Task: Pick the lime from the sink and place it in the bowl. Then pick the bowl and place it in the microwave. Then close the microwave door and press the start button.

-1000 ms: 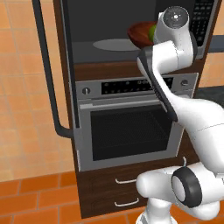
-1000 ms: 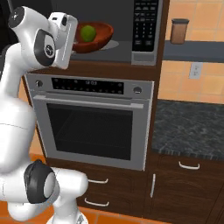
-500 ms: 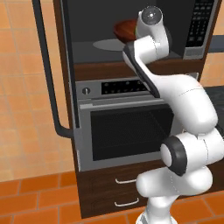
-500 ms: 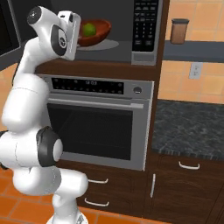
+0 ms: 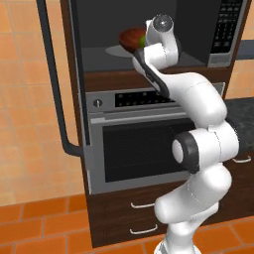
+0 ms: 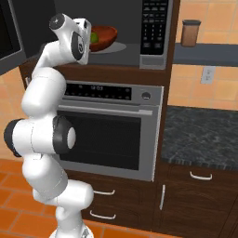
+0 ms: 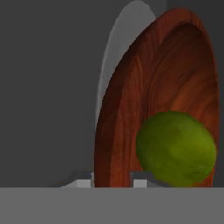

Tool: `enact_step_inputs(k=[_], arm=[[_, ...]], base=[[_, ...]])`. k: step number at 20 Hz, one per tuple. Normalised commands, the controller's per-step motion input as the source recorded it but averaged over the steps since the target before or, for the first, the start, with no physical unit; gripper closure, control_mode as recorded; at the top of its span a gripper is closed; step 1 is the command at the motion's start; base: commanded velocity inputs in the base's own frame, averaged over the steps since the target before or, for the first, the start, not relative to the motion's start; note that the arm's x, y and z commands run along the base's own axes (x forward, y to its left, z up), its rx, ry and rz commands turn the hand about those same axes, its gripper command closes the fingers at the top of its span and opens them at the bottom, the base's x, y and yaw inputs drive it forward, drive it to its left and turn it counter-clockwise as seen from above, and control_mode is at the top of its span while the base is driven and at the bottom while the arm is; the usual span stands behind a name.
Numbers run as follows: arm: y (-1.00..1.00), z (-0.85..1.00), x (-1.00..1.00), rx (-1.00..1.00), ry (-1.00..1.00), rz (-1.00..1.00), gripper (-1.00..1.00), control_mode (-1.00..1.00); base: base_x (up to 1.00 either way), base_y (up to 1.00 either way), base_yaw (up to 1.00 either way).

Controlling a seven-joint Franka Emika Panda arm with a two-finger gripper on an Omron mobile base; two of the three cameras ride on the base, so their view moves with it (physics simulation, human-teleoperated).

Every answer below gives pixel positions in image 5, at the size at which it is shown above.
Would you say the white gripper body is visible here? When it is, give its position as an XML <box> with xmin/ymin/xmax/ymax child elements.
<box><xmin>144</xmin><ymin>19</ymin><xmax>159</xmax><ymax>50</ymax></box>

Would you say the grey microwave turntable plate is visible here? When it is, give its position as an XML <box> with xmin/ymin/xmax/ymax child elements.
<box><xmin>104</xmin><ymin>44</ymin><xmax>140</xmax><ymax>60</ymax></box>

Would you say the grey microwave oven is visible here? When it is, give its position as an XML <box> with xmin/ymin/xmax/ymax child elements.
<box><xmin>67</xmin><ymin>0</ymin><xmax>250</xmax><ymax>73</ymax></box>

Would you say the microwave door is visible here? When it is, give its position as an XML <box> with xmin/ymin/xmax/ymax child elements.
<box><xmin>67</xmin><ymin>0</ymin><xmax>92</xmax><ymax>149</ymax></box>

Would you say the oven door with dark window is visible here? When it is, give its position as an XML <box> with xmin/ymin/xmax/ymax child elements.
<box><xmin>88</xmin><ymin>113</ymin><xmax>200</xmax><ymax>195</ymax></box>

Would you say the dark brown wooden cabinet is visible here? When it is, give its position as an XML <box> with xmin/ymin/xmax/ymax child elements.
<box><xmin>60</xmin><ymin>0</ymin><xmax>254</xmax><ymax>249</ymax></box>

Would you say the silver oven knob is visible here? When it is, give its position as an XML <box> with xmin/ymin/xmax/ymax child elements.
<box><xmin>92</xmin><ymin>98</ymin><xmax>104</xmax><ymax>109</ymax></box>

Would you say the stainless steel oven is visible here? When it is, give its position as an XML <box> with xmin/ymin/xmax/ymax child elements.
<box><xmin>83</xmin><ymin>82</ymin><xmax>226</xmax><ymax>196</ymax></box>

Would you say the dark brown drawer front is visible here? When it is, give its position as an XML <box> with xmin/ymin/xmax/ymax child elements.
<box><xmin>87</xmin><ymin>184</ymin><xmax>187</xmax><ymax>222</ymax></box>
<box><xmin>88</xmin><ymin>214</ymin><xmax>171</xmax><ymax>248</ymax></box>
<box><xmin>220</xmin><ymin>151</ymin><xmax>254</xmax><ymax>221</ymax></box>

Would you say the silver oven door handle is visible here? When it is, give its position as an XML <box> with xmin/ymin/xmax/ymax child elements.
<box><xmin>89</xmin><ymin>111</ymin><xmax>193</xmax><ymax>126</ymax></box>

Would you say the dark grey microwave door handle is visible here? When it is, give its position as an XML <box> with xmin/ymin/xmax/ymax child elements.
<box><xmin>35</xmin><ymin>0</ymin><xmax>84</xmax><ymax>158</ymax></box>

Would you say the silver drawer handle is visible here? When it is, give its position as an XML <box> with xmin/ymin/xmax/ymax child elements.
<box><xmin>129</xmin><ymin>201</ymin><xmax>157</xmax><ymax>210</ymax></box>
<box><xmin>129</xmin><ymin>224</ymin><xmax>159</xmax><ymax>236</ymax></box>
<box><xmin>231</xmin><ymin>155</ymin><xmax>253</xmax><ymax>165</ymax></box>

